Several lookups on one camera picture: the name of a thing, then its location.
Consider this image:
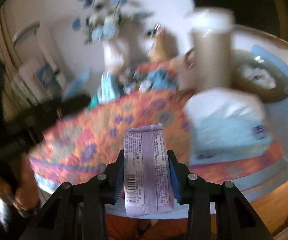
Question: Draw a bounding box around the large blue white tissue pack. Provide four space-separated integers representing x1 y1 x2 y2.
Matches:
183 87 270 166

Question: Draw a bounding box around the white box with blue print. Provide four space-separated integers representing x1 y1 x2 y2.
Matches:
16 57 67 102

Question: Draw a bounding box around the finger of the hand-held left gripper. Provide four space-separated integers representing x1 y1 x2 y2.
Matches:
56 94 92 118

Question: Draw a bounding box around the light blue flat packet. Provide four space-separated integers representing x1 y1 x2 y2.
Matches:
62 69 91 98

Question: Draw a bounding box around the blue cloth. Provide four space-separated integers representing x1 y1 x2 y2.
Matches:
146 68 180 91

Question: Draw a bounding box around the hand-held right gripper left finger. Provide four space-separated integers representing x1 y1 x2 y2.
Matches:
21 149 125 240

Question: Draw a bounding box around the beige canister with white lid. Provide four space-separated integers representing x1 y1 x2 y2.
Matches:
178 7 236 93

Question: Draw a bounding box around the orange floral quilted mat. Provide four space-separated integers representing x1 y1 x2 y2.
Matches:
29 59 284 188

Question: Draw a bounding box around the green plant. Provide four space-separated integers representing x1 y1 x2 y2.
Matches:
72 0 155 46

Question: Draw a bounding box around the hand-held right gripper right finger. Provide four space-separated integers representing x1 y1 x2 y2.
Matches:
167 149 276 240

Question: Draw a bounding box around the white crumpled cloth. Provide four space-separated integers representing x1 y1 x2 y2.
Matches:
241 64 276 88

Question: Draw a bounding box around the grey round basket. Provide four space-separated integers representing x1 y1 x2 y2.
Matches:
233 49 288 103

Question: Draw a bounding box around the teal packet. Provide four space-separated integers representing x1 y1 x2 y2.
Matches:
87 97 100 110

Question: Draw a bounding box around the purple tissue packet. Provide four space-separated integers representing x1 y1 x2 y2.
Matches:
124 123 174 217

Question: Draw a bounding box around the person's left hand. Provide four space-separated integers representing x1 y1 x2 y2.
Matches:
0 154 42 212

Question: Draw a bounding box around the white curved fixture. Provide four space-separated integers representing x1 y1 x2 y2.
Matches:
12 21 41 46

